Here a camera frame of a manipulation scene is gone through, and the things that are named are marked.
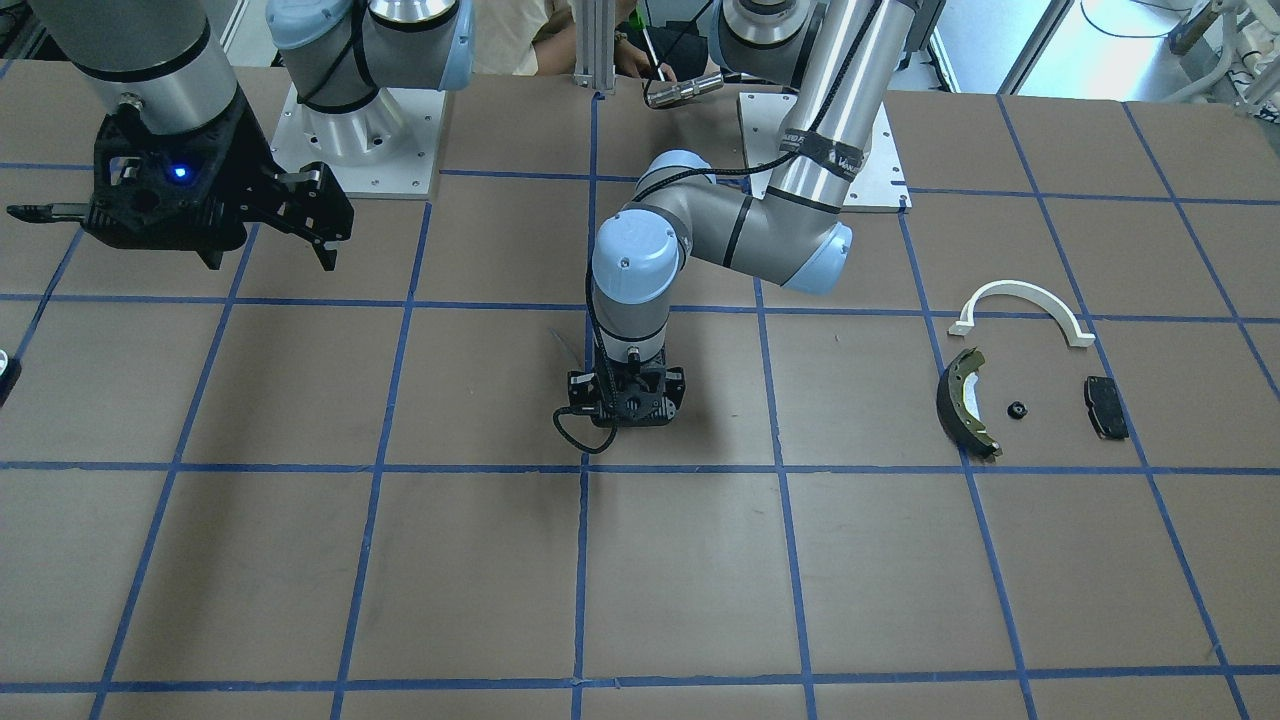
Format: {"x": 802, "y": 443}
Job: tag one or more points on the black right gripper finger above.
{"x": 212, "y": 258}
{"x": 327, "y": 253}

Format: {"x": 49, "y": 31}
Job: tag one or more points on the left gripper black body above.
{"x": 673, "y": 385}

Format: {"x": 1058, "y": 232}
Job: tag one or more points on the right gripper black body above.
{"x": 243, "y": 163}

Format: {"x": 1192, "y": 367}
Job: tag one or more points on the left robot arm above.
{"x": 845, "y": 52}

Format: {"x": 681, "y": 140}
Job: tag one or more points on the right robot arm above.
{"x": 161, "y": 57}

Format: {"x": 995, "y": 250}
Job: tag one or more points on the seated man beige shirt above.
{"x": 525, "y": 38}

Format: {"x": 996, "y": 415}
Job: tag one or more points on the silver metal cylinder tool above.
{"x": 683, "y": 92}

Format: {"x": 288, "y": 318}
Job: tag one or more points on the dark brake shoe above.
{"x": 958, "y": 409}

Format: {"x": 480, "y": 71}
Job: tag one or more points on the black brake pad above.
{"x": 1105, "y": 408}

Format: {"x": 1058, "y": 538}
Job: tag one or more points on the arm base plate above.
{"x": 881, "y": 186}
{"x": 386, "y": 150}

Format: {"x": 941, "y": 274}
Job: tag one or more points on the aluminium frame post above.
{"x": 595, "y": 22}

